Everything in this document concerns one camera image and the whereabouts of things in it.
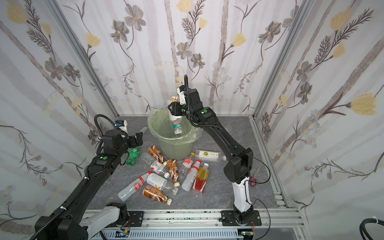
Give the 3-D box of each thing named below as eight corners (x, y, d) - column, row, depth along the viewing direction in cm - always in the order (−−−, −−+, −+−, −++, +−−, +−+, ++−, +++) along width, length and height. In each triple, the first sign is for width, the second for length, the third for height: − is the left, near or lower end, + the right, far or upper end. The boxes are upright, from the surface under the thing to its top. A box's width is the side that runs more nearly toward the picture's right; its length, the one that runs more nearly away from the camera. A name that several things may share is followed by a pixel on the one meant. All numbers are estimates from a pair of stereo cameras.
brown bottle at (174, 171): (174, 188, 84) (174, 186, 81) (167, 163, 94) (166, 160, 91) (184, 184, 85) (183, 182, 83) (175, 160, 95) (175, 157, 92)
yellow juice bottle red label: (191, 190, 84) (191, 187, 80) (201, 164, 95) (202, 160, 91) (202, 194, 83) (203, 191, 79) (211, 167, 94) (212, 163, 89)
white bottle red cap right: (181, 189, 83) (180, 187, 81) (194, 160, 95) (194, 158, 92) (189, 193, 82) (189, 191, 80) (202, 163, 94) (202, 161, 91)
